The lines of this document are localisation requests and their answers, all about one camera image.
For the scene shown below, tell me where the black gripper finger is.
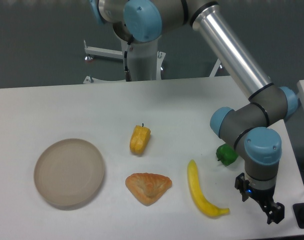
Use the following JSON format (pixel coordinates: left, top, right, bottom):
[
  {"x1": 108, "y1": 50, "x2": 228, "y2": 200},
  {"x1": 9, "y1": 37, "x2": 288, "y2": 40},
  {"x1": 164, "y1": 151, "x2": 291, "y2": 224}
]
[
  {"x1": 235, "y1": 173, "x2": 249, "y2": 202},
  {"x1": 256, "y1": 197, "x2": 285, "y2": 225}
]

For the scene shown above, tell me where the green toy pepper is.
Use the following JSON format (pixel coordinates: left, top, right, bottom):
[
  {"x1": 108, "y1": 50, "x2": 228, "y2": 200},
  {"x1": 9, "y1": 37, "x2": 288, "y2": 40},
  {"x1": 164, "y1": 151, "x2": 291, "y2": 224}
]
[{"x1": 216, "y1": 143, "x2": 239, "y2": 166}]

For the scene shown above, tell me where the yellow toy banana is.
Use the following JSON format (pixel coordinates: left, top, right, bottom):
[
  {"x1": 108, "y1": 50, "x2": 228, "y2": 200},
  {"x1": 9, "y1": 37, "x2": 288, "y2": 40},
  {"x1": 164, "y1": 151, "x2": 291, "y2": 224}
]
[{"x1": 187, "y1": 159, "x2": 230, "y2": 218}]

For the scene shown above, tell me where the yellow toy pepper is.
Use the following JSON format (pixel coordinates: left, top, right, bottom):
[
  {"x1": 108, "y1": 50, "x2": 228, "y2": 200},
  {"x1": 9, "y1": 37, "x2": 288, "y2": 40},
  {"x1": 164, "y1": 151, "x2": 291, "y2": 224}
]
[{"x1": 129, "y1": 125, "x2": 151, "y2": 155}]

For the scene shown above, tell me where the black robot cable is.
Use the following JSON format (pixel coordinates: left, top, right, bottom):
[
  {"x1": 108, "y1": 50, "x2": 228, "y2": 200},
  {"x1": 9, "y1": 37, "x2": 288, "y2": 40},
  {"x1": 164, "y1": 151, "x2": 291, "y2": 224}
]
[{"x1": 123, "y1": 34, "x2": 135, "y2": 82}]

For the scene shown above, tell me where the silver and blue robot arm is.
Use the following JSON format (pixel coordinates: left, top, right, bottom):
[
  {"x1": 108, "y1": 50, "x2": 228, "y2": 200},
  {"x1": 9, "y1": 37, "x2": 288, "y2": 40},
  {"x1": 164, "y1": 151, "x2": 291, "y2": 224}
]
[{"x1": 89, "y1": 0, "x2": 298, "y2": 224}]

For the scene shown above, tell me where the toy pastry turnover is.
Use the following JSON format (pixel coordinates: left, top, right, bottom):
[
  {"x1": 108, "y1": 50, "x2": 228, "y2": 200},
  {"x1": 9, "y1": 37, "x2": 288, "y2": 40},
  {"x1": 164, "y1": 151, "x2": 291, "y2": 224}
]
[{"x1": 125, "y1": 172, "x2": 172, "y2": 206}]

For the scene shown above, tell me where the black device at table edge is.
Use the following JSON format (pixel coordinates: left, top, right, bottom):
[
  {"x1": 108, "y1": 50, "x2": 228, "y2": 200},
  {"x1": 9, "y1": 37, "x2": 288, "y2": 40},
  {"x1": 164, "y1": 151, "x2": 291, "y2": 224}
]
[{"x1": 292, "y1": 169, "x2": 304, "y2": 229}]

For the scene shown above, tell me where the beige round plate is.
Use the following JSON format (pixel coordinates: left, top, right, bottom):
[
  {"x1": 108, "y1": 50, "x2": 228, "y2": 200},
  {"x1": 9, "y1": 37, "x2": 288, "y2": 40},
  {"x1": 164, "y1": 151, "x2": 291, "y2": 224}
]
[{"x1": 33, "y1": 138, "x2": 105, "y2": 210}]

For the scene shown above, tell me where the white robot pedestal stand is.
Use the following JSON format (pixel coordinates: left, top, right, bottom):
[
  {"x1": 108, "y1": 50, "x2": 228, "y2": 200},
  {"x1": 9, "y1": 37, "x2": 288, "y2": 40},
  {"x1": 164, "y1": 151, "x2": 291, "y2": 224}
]
[{"x1": 84, "y1": 37, "x2": 229, "y2": 84}]

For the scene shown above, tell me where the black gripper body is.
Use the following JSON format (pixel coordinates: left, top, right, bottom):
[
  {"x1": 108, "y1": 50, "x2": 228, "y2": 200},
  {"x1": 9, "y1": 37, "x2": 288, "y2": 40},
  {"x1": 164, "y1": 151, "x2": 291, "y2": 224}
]
[{"x1": 243, "y1": 176, "x2": 276, "y2": 206}]

